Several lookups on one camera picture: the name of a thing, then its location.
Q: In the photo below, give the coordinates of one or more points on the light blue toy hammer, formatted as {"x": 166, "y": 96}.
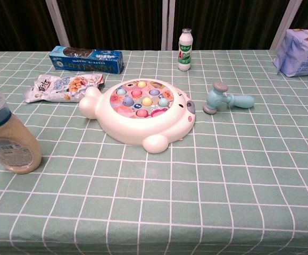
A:
{"x": 217, "y": 97}

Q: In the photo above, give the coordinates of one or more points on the white whack-a-mole toy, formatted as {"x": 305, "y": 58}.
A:
{"x": 132, "y": 125}

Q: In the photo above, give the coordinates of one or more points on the green checkered tablecloth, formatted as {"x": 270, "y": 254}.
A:
{"x": 153, "y": 191}

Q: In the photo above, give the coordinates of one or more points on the white AD milk bottle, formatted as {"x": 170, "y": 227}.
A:
{"x": 184, "y": 53}

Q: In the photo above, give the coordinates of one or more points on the blue cookie box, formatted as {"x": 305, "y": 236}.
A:
{"x": 90, "y": 63}

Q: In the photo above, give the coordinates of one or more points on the silver snack bag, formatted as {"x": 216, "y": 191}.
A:
{"x": 63, "y": 87}

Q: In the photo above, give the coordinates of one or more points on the beige jar with blue lid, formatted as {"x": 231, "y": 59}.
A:
{"x": 10, "y": 143}

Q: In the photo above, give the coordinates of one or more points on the lavender tissue pack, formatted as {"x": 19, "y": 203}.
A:
{"x": 302, "y": 53}

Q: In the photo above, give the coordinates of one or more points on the white metal frame post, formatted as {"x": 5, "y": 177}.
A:
{"x": 168, "y": 24}
{"x": 59, "y": 24}
{"x": 285, "y": 24}

